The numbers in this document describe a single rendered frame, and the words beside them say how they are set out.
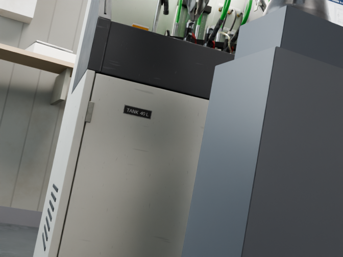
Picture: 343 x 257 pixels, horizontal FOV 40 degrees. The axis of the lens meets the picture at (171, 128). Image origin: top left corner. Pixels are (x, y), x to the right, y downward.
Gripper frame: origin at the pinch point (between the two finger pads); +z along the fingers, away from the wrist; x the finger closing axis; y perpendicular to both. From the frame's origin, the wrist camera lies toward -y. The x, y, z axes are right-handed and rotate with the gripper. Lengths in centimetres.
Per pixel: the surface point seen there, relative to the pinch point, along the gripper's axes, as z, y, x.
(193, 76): 26.6, 22.7, -3.1
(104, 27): 18.9, 22.7, -32.6
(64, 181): 65, 23, -35
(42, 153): 55, -218, -37
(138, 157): 54, 23, -15
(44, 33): -36, -216, -55
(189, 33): 6.1, 0.0, -0.4
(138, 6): -9.8, -31.3, -15.8
